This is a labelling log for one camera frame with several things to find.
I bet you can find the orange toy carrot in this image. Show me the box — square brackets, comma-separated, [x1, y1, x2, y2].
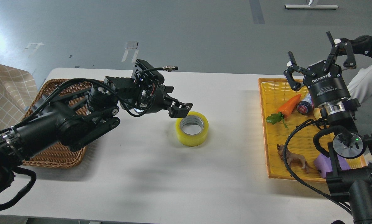
[265, 94, 302, 129]

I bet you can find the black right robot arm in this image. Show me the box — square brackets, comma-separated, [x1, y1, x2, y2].
[284, 32, 372, 224]

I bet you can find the brown toy lion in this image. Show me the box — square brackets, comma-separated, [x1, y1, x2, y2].
[277, 144, 312, 174]

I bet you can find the purple foam block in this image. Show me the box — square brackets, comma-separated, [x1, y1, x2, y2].
[313, 154, 351, 179]

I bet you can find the yellow tape roll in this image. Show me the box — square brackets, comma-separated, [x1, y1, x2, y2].
[175, 111, 210, 147]

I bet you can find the beige checkered cloth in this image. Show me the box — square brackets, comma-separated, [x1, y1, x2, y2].
[0, 64, 38, 130]

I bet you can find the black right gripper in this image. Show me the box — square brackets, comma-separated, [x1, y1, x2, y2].
[284, 31, 357, 108]

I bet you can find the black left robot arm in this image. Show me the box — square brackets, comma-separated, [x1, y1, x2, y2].
[0, 59, 193, 211]

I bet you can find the brown wicker basket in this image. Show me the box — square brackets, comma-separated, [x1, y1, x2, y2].
[23, 78, 92, 168]

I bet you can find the yellow plastic basket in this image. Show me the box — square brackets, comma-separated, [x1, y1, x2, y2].
[258, 78, 367, 183]

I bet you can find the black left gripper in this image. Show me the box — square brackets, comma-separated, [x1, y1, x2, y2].
[139, 85, 193, 119]

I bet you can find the small soda can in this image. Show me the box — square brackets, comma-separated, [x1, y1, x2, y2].
[296, 94, 314, 114]

